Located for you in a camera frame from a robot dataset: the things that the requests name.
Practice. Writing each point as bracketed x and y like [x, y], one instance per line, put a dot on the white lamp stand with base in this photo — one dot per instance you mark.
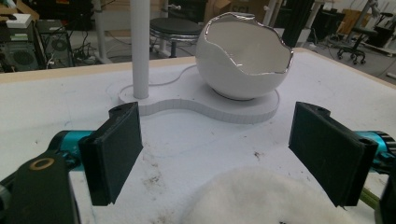
[199, 102]

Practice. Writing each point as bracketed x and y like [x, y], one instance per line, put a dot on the white eggshell-shaped bowl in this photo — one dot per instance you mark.
[243, 62]

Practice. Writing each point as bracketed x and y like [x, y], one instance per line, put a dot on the black round stool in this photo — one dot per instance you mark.
[176, 29]

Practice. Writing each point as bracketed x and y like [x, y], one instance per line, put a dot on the white fluffy cloth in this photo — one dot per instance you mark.
[264, 199]

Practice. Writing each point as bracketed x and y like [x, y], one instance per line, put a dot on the black office chair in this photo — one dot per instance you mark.
[358, 40]

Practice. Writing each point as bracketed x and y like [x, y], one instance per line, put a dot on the green stem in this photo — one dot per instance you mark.
[369, 197]

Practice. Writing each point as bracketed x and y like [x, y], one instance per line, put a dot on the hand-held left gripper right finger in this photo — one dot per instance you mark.
[330, 152]

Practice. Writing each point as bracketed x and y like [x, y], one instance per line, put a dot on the white table leg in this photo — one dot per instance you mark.
[101, 31]

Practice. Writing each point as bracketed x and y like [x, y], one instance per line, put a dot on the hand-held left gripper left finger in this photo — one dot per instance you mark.
[113, 152]

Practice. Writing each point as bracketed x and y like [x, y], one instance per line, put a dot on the black computer tower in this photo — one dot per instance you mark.
[53, 43]

